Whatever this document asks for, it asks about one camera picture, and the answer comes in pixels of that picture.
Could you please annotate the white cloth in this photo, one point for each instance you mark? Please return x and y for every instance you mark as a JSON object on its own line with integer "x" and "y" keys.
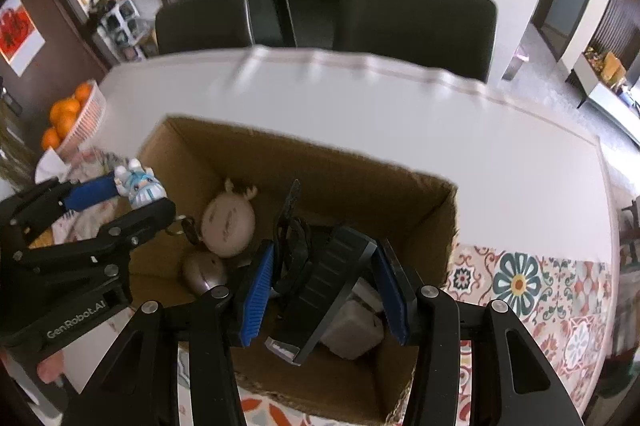
{"x": 50, "y": 166}

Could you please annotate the round white deer gadget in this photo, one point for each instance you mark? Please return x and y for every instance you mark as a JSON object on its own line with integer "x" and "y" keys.
{"x": 230, "y": 221}

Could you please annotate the brown entrance door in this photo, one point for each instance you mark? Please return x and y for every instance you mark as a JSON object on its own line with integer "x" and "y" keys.
{"x": 55, "y": 51}

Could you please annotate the large dark dining chair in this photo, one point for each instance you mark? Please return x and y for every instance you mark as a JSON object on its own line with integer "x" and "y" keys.
{"x": 415, "y": 21}

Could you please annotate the white plastic case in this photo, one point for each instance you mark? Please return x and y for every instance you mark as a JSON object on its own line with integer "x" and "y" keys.
{"x": 350, "y": 331}

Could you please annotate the pile of oranges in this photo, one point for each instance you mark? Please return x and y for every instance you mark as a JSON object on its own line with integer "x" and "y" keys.
{"x": 65, "y": 116}

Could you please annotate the brown cardboard box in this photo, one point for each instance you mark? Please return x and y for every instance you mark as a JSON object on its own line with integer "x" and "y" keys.
{"x": 320, "y": 166}

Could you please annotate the black rectangular device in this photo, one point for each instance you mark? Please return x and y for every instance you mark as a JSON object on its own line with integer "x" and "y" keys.
{"x": 325, "y": 286}

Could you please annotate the white slatted fruit basket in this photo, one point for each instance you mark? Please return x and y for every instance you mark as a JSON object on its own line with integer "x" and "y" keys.
{"x": 92, "y": 111}

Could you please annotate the patterned tile table mat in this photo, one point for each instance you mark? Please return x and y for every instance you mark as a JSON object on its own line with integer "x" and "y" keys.
{"x": 520, "y": 281}

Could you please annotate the white shoe rack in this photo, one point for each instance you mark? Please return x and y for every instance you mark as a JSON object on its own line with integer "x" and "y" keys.
{"x": 120, "y": 26}

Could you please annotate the small dark dining chair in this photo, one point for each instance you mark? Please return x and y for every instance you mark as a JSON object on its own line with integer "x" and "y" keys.
{"x": 205, "y": 21}

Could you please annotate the cardboard box on floor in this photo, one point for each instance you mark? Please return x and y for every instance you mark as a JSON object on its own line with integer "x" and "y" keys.
{"x": 149, "y": 45}

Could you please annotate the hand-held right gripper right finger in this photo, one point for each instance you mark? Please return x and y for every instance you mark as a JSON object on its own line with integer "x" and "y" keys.
{"x": 392, "y": 301}

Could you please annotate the round silver gadget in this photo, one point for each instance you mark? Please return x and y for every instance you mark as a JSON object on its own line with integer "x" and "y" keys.
{"x": 202, "y": 273}

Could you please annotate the white television cabinet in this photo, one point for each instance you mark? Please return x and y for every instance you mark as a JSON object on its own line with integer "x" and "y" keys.
{"x": 600, "y": 96}

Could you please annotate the grey trash bin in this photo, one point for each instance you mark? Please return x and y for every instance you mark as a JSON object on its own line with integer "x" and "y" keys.
{"x": 516, "y": 64}

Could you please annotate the red paper decoration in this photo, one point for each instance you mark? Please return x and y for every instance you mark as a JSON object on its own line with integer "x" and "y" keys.
{"x": 17, "y": 31}

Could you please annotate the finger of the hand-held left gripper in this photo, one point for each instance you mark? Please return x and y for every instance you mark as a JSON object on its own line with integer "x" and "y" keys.
{"x": 92, "y": 192}
{"x": 135, "y": 223}

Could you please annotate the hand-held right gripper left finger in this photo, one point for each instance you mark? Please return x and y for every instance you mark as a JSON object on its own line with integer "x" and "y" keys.
{"x": 257, "y": 301}

